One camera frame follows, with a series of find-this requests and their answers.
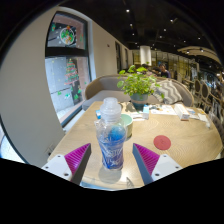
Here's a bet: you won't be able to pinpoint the grey chevron cushion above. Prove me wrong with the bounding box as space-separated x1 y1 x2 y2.
153 79 184 105

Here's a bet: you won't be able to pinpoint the green potted plant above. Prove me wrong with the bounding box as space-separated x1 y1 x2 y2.
116 64 162 111

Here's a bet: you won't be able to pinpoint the pale green cup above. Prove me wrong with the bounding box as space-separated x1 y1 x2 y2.
119 113 134 139

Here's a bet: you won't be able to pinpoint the person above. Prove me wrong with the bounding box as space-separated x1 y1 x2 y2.
158 63 172 80

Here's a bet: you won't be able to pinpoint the flat round red coaster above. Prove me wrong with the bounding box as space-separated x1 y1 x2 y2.
153 134 172 151

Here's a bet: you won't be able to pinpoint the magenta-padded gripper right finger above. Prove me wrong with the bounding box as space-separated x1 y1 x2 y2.
132 143 184 186

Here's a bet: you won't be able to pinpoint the white paper sheets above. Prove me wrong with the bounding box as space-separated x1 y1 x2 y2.
149 104 178 116

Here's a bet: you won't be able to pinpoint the group of round-backed chairs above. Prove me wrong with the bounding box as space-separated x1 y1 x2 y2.
182 74 224 126

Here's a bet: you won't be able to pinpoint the grey curved sofa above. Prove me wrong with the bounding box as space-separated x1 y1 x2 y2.
81 74 195 111

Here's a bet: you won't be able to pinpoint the white rectangular box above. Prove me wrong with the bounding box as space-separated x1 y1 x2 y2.
173 103 191 121

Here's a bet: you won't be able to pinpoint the small blue box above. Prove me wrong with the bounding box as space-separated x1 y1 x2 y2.
142 104 151 120

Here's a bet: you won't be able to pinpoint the clear blue-labelled water bottle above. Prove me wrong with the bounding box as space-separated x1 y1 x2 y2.
95 96 128 172

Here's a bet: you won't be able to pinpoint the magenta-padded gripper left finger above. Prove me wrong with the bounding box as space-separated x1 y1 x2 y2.
41 143 92 186

